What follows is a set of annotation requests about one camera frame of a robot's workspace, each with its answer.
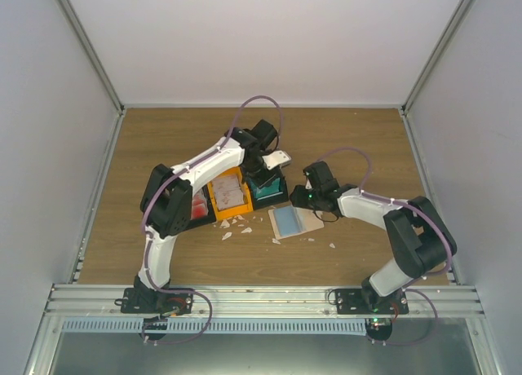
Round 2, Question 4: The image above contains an orange bin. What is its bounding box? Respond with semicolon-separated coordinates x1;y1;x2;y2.
207;167;254;220

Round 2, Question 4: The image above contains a black bin right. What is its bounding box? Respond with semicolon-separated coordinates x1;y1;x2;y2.
246;168;289;210

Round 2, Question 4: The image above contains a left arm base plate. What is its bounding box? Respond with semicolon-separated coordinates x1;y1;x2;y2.
114;287;194;316

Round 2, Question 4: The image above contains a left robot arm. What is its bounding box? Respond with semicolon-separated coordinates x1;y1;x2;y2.
134;120;291;313

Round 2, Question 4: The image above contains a black bin left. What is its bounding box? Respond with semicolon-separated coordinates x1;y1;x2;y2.
186;185;216;230

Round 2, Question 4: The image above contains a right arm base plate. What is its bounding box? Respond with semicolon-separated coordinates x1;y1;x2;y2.
325;288;409;315

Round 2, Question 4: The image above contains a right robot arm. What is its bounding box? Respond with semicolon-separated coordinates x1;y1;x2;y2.
290;161;457;314

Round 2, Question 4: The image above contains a white pink card stack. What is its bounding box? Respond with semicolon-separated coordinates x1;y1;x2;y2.
211;174;245;211

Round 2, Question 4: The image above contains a red white card stack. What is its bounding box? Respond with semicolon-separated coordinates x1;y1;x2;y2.
191;193;208;220

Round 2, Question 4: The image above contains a grey slotted cable duct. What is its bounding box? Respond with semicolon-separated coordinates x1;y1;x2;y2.
62;317;366;336

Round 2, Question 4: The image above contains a beige card holder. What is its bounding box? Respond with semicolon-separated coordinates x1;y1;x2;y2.
268;205;325;240

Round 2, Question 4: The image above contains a black bin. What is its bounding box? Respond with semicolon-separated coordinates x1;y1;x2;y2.
186;185;216;230
246;168;289;210

